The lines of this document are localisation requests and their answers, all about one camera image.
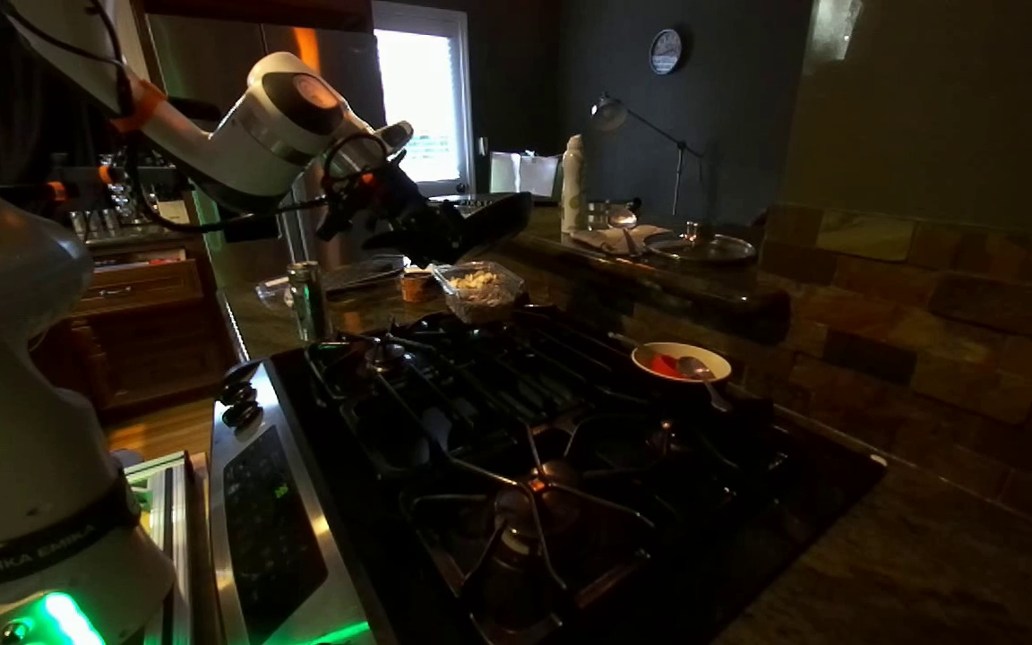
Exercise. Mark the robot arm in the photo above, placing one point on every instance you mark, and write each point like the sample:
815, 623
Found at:
23, 430

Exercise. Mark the wooden cabinet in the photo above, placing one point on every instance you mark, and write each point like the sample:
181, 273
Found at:
144, 322

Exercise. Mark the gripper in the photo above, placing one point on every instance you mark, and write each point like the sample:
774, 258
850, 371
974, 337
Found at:
408, 219

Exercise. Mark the white cloth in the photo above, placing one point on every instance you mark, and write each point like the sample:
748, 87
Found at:
610, 239

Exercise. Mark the clear plastic bowl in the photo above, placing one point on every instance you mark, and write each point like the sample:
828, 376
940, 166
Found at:
483, 291

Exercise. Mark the metal spoon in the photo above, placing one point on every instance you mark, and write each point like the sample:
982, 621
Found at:
695, 369

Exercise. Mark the metal can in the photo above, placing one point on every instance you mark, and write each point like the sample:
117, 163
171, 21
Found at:
308, 300

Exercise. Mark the stove burner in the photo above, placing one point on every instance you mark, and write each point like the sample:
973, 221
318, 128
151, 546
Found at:
385, 356
538, 488

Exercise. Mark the gas stove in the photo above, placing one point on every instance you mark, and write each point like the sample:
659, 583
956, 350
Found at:
516, 466

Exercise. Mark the desk lamp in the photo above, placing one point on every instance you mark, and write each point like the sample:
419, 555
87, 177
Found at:
610, 114

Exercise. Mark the white bowl with red food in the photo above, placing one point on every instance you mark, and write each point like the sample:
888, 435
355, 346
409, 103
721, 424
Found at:
664, 363

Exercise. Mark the window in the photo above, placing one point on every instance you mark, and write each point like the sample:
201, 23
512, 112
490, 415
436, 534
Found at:
422, 94

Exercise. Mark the white bottle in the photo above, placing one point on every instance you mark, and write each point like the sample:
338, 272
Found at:
574, 184

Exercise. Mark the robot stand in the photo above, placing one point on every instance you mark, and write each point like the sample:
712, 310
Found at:
167, 528

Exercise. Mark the small brown cup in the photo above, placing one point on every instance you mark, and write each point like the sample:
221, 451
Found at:
416, 287

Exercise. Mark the metal pot lid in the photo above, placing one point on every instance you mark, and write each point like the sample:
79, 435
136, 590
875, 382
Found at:
700, 246

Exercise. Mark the round wall clock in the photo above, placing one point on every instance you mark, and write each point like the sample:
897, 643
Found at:
666, 51

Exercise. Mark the stove knob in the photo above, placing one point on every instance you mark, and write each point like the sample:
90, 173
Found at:
244, 373
238, 393
243, 416

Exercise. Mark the white paper bag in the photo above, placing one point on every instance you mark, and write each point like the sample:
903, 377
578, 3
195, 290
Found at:
525, 173

